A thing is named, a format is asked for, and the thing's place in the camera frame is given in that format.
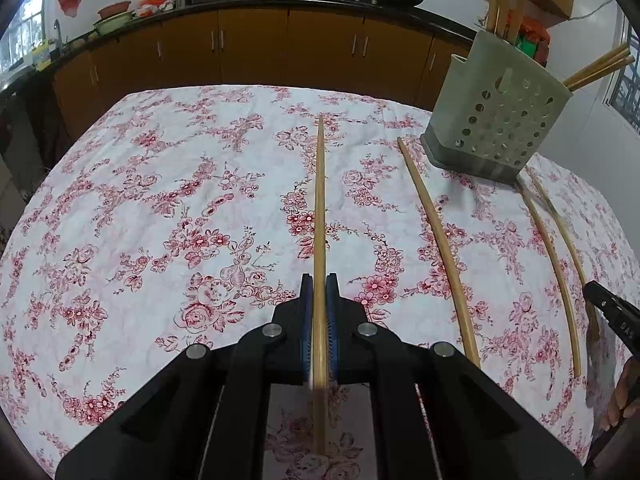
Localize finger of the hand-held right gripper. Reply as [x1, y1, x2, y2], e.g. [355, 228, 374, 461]
[583, 281, 623, 323]

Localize orange plastic bag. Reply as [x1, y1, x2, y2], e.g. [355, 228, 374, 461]
[506, 14, 551, 41]

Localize red basin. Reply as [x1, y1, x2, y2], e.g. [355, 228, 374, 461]
[97, 0, 134, 20]

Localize cluster of condiment bottles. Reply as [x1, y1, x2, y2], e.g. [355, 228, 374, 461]
[515, 30, 551, 67]

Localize white wall cable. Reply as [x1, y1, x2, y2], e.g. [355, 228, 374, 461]
[569, 0, 622, 22]

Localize black kitchen countertop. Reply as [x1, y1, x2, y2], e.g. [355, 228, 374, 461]
[0, 0, 481, 96]

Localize red and white plastic bags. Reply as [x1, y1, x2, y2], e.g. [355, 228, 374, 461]
[137, 0, 176, 17]

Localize person's right hand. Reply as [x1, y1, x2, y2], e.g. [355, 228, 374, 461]
[601, 359, 640, 432]

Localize green perforated utensil holder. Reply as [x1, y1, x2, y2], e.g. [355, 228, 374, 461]
[419, 30, 574, 187]

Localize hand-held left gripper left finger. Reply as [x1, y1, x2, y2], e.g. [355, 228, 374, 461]
[55, 274, 315, 480]

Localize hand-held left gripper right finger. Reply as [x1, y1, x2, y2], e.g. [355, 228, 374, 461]
[325, 274, 586, 480]

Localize brown base cabinets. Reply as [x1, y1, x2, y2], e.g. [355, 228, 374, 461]
[51, 6, 478, 142]

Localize pink floral tablecloth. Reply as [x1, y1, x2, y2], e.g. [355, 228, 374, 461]
[0, 84, 627, 480]

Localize green basin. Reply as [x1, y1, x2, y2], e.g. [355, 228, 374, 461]
[92, 10, 136, 36]

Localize barred window with stairs behind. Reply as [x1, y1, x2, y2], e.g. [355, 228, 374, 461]
[606, 9, 640, 137]

